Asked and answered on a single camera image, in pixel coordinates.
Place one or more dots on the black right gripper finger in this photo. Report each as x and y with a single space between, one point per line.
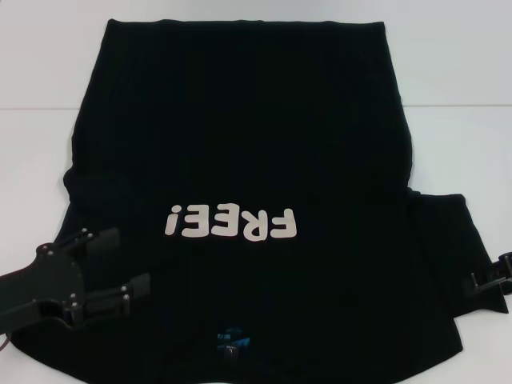
472 289

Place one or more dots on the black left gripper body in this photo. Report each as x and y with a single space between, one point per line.
44 284

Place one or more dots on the black shirt with FREE print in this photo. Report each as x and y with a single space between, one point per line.
240 120

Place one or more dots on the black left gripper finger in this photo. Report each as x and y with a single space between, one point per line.
104 240
108 302

